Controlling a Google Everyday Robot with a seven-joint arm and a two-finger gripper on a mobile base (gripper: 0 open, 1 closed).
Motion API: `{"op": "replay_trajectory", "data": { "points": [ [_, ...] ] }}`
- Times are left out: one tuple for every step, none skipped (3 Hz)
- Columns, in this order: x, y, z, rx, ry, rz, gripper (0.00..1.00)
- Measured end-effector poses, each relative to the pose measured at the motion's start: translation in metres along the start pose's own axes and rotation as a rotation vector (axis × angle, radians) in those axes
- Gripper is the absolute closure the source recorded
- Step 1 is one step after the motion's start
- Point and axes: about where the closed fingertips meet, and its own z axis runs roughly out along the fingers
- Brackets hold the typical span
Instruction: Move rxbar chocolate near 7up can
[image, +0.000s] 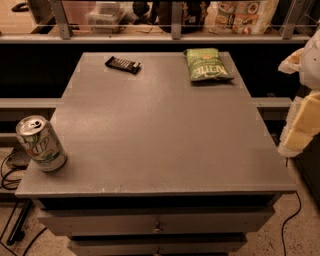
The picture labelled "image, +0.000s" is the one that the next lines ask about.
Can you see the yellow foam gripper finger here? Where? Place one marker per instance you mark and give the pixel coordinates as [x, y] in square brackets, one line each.
[302, 124]

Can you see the black rxbar chocolate bar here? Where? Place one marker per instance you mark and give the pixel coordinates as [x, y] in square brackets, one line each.
[123, 65]

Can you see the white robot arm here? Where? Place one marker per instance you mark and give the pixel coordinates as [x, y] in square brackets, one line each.
[305, 61]

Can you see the green 7up can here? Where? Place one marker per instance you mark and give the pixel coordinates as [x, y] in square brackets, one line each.
[38, 138]

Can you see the green chip bag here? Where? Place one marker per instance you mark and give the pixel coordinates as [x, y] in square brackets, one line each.
[205, 64]

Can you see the colourful snack bag on shelf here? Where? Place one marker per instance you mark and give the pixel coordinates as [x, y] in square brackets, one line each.
[248, 17]

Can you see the upper grey drawer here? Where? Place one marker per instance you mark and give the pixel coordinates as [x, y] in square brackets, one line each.
[153, 221]

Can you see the grey drawer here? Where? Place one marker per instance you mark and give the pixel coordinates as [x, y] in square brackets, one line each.
[157, 245]
[153, 221]

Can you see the grey drawer cabinet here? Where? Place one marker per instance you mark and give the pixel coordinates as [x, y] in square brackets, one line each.
[153, 140]

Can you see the dark bag on shelf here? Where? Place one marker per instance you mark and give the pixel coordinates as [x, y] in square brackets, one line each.
[191, 15]

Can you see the clear plastic container on shelf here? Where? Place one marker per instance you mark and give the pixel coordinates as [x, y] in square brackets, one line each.
[105, 17]

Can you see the lower grey drawer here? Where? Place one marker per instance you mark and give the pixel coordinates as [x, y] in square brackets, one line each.
[157, 245]

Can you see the metal shelf rail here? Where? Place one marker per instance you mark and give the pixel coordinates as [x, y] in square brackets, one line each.
[64, 22]

